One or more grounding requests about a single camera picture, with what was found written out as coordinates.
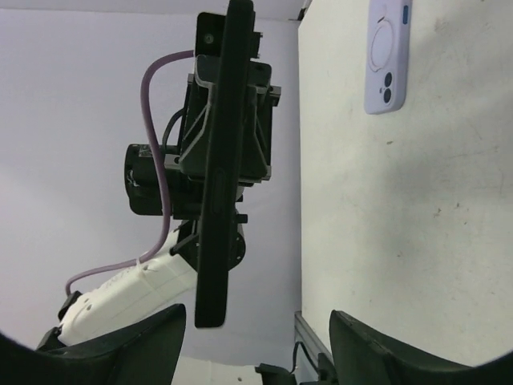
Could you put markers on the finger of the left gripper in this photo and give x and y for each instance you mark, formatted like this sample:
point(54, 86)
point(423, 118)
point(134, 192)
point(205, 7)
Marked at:
point(200, 97)
point(257, 137)

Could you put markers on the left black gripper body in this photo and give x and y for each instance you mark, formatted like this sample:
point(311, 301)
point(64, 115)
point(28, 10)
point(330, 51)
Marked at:
point(192, 176)

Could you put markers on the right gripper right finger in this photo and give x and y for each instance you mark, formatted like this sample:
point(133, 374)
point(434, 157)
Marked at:
point(363, 355)

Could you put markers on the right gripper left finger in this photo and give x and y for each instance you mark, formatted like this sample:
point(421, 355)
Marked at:
point(143, 353)

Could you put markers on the black phone case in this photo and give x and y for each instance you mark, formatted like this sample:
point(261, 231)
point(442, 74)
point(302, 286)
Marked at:
point(218, 218)

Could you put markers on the lilac phone case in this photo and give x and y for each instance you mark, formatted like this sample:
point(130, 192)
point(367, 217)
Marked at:
point(387, 55)

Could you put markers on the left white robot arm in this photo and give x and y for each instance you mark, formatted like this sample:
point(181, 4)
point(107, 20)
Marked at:
point(179, 262)

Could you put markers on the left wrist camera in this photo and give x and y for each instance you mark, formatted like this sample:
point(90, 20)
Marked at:
point(208, 34)

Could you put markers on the aluminium front rail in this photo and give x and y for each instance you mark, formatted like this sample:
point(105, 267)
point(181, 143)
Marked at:
point(313, 347)

